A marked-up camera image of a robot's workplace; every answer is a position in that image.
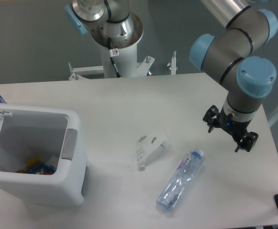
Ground clear plastic water bottle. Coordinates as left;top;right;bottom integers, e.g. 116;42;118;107
156;148;204;212

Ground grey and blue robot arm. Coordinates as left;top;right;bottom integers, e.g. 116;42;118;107
189;0;278;151

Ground white plastic trash can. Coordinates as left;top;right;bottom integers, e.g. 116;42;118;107
0;103;89;206

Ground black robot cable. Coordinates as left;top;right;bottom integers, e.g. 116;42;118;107
107;36;122;78

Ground white upright post with bolt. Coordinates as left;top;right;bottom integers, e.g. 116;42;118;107
167;51;178;75

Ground colourful trash in can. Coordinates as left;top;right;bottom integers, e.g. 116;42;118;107
16;161;55;175

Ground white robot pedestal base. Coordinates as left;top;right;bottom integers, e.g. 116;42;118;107
68;13;155;80

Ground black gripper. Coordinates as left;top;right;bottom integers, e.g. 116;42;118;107
203;105;258;153

